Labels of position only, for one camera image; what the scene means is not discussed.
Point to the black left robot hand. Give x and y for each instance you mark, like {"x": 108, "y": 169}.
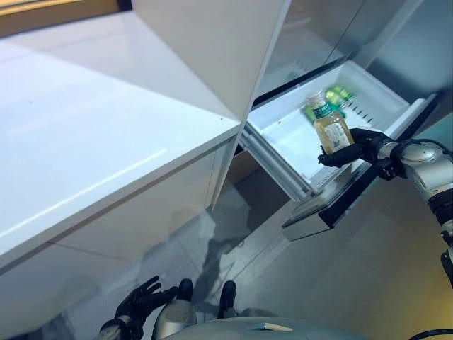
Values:
{"x": 145, "y": 301}

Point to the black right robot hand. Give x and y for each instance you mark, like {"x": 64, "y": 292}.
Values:
{"x": 368, "y": 145}

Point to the yellow tea bottle white cap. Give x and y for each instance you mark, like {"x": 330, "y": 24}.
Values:
{"x": 331, "y": 131}

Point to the fridge drawer with white bin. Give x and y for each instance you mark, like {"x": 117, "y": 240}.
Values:
{"x": 283, "y": 141}

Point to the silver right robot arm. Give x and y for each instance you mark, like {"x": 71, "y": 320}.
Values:
{"x": 421, "y": 159}

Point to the steel bottom fridge drawer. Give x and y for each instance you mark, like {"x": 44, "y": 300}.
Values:
{"x": 255, "y": 177}

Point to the stainless steel fridge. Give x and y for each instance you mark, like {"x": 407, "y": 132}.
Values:
{"x": 311, "y": 32}

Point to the silver left robot leg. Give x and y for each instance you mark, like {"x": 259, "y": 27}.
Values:
{"x": 177, "y": 318}

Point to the grey tall cabinet panel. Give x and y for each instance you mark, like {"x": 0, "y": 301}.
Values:
{"x": 417, "y": 42}

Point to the grey robot torso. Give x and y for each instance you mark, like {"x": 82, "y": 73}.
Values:
{"x": 276, "y": 331}

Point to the white tall side panel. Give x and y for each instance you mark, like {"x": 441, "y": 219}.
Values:
{"x": 212, "y": 46}

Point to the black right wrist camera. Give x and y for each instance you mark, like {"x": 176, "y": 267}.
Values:
{"x": 389, "y": 171}

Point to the orange window with black frame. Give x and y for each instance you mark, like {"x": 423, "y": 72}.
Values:
{"x": 42, "y": 14}

